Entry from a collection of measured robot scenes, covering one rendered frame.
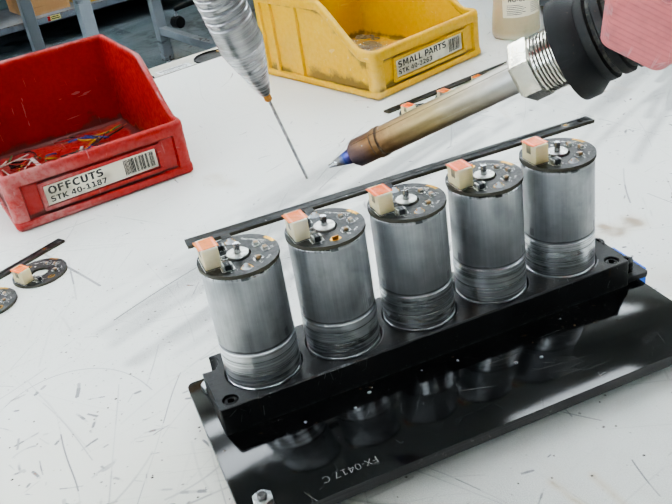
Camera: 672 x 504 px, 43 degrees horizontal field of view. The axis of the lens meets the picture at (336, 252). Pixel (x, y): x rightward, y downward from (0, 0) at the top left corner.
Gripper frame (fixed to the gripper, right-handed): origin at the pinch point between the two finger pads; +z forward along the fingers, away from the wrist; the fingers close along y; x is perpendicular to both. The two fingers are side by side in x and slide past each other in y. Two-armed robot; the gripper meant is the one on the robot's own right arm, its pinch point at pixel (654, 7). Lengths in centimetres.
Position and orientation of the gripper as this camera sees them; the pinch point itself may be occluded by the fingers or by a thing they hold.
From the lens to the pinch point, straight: 20.7
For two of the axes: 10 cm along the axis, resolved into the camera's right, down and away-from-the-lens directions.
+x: 8.7, 4.8, -1.1
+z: -3.2, 7.2, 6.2
